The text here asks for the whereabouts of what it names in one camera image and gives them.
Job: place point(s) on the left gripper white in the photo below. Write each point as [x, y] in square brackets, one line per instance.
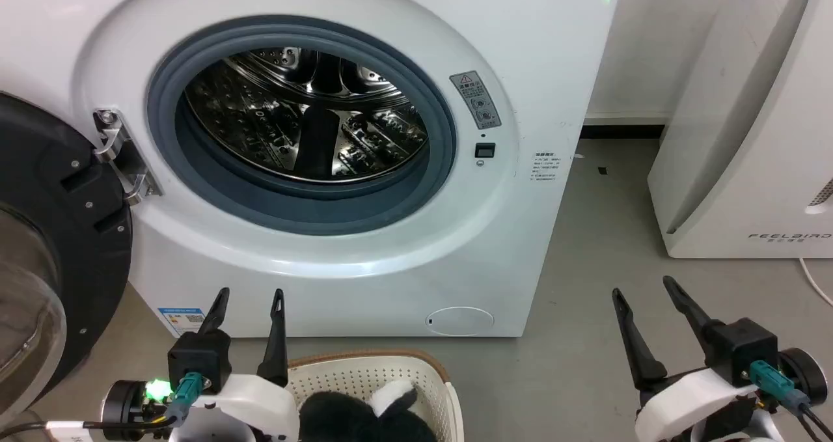
[250, 406]

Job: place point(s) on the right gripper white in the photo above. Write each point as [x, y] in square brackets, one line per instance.
[690, 403]

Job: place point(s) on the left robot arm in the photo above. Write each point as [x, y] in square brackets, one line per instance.
[127, 403]

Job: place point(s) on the black washing machine door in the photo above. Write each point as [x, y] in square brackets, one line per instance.
[71, 234]

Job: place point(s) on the stainless steel washing machine drum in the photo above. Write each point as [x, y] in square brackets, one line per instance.
[260, 113]

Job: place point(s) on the blue energy label sticker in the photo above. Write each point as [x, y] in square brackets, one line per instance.
[179, 319]

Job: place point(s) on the black and white clothing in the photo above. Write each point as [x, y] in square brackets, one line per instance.
[338, 419]

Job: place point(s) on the white perforated laundry basket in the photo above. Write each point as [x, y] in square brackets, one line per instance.
[364, 373]

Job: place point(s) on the grey rubber door gasket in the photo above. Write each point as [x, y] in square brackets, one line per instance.
[293, 211]

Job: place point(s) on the white front-load washing machine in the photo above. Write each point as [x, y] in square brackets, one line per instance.
[390, 279]

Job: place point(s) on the white air purifier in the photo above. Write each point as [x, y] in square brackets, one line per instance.
[735, 168]

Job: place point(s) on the metal door hinge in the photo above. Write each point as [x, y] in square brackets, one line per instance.
[127, 159]

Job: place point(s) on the oval filter cover panel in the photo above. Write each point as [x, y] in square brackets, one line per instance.
[460, 321]

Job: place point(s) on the small printed text sticker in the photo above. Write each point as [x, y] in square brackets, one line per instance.
[546, 167]

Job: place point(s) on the black door lock slot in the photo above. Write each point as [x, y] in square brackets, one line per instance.
[485, 150]

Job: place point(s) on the grey warning sticker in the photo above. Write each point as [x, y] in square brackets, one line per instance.
[477, 100]

